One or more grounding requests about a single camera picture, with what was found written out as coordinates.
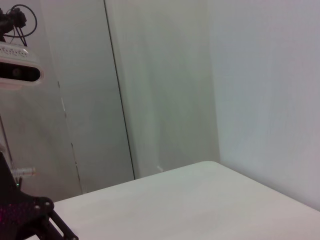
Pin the white head camera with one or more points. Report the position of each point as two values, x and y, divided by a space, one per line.
15 72

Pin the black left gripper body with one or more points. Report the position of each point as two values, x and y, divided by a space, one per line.
15 215

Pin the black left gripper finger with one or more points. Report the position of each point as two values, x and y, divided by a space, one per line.
57 230

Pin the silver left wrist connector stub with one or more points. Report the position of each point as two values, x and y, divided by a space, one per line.
25 171

